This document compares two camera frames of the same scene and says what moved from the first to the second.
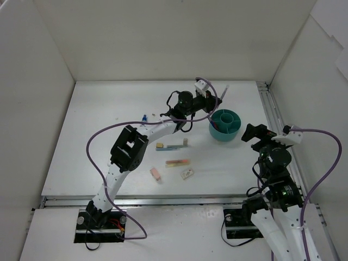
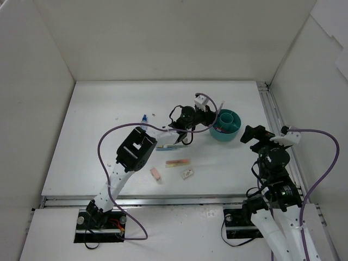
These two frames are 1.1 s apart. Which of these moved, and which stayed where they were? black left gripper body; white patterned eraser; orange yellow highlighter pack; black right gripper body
Moved: black left gripper body
Stayed: black right gripper body; orange yellow highlighter pack; white patterned eraser
